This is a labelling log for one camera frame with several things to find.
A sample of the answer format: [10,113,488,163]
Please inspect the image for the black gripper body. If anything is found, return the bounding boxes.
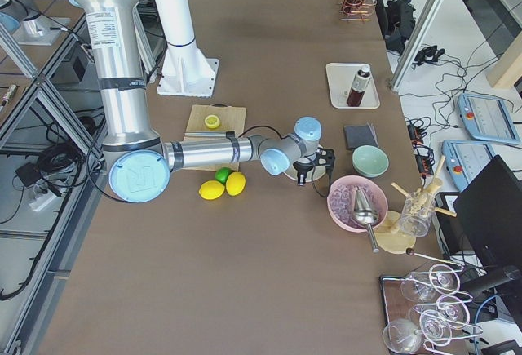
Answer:
[294,157,316,176]

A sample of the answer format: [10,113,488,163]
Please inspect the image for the white plate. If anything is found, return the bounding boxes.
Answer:
[282,164,321,181]

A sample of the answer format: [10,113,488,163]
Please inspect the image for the cream serving tray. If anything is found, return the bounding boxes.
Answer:
[325,63,380,109]

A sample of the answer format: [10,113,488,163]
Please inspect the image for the pink bowl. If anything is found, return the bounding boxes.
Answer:
[327,175,388,233]

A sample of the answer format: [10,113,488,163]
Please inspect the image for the grey cloth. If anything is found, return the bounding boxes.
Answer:
[343,123,379,150]

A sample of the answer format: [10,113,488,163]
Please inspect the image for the yellow lemon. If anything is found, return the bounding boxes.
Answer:
[225,171,246,196]
[198,180,225,201]

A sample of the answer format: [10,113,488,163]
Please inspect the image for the green bowl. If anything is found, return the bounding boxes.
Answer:
[352,145,389,178]

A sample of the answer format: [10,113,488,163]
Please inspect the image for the metal scoop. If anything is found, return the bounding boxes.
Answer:
[352,187,379,253]

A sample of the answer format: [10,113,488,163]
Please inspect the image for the metal cylinder tool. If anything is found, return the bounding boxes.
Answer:
[184,131,236,139]

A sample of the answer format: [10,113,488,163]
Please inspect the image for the green lime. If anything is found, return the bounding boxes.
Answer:
[215,167,234,184]

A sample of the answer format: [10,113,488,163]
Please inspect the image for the wooden cutting board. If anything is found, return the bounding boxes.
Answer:
[180,104,247,171]

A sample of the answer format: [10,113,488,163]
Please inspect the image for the brown tea bottle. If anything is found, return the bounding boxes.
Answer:
[346,65,371,107]

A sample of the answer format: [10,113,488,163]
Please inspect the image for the half lemon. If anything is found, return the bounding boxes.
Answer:
[204,114,221,130]

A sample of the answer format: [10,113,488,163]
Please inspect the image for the glass mug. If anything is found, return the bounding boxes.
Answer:
[398,192,435,237]

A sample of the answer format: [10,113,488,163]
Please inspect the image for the wine glass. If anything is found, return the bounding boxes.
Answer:
[409,295,471,329]
[382,318,423,354]
[400,264,460,303]
[419,309,483,347]

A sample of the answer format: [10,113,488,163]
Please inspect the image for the blue teach pendant near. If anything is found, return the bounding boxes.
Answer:
[441,140,505,192]

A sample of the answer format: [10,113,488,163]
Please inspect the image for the blue teach pendant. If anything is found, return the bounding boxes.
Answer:
[441,140,505,192]
[458,93,521,144]

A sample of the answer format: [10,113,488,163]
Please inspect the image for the black monitor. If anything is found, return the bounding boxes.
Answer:
[454,156,521,268]

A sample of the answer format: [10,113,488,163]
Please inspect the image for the blue teach pendant far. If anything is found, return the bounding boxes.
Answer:
[458,93,521,144]

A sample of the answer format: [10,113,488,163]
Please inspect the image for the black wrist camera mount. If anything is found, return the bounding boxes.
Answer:
[313,147,335,173]

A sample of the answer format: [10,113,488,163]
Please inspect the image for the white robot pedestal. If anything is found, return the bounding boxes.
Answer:
[157,0,219,98]

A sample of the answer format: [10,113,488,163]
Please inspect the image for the copper wire bottle rack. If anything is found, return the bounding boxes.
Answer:
[339,0,376,22]

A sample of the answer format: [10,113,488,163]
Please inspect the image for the aluminium frame post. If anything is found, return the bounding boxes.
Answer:
[390,0,444,93]

